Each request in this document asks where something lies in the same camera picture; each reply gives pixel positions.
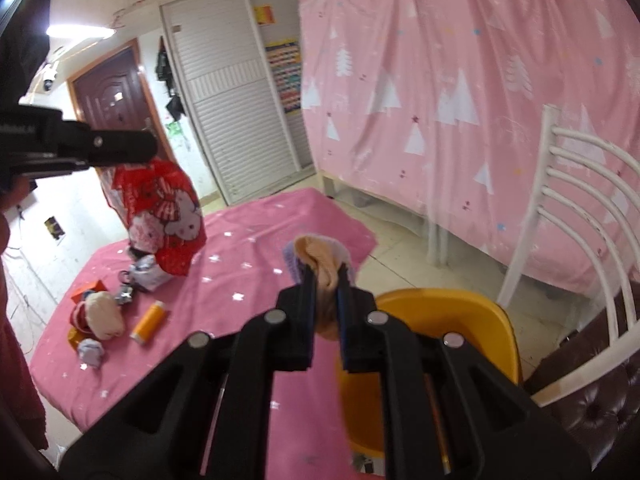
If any colourful grid poster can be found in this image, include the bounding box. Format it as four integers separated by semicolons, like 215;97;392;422
265;37;303;113

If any brown door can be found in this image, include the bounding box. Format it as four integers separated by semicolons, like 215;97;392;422
67;39;177;171

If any white metal chair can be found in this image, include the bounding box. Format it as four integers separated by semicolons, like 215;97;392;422
497;104;640;471

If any person's left forearm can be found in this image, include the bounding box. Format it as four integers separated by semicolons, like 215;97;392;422
0;212;49;451

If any orange bottle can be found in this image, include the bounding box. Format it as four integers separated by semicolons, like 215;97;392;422
130;300;167;345

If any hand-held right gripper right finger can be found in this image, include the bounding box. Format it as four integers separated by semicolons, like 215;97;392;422
336;267;592;480

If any black hanging bag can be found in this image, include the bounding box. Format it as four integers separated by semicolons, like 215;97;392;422
155;37;174;96

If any beige and lilac sock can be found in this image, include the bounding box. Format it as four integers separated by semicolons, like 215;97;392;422
282;233;357;342

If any pale paper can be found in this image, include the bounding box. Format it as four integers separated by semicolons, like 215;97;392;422
76;338;105;370

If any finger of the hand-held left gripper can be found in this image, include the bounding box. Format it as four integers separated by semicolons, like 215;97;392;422
62;121;159;173

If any beige fluffy sock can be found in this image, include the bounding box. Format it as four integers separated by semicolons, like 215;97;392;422
82;291;126;340

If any orange box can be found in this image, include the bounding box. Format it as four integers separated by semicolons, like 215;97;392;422
71;287;107;306

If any white patterned sock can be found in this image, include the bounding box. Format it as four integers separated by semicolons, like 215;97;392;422
129;255;169;292

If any pink tree-print sheet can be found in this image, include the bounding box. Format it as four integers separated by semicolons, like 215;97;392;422
298;0;640;293

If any ceiling lamp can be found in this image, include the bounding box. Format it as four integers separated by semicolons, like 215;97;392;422
46;24;117;40

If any person's left hand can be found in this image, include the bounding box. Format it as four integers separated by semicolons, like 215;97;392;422
0;177;32;215

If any white slatted wardrobe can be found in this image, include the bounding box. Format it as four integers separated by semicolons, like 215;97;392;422
160;0;317;206

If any pink star-print tablecloth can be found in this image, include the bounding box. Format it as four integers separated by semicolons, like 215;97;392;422
30;187;378;480

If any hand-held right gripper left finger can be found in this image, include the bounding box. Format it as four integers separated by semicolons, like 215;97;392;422
57;272;319;480

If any red printed plastic bag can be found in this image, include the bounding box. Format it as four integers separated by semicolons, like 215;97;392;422
100;157;207;277

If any yellow plastic bin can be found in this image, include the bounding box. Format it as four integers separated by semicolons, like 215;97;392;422
336;287;523;461

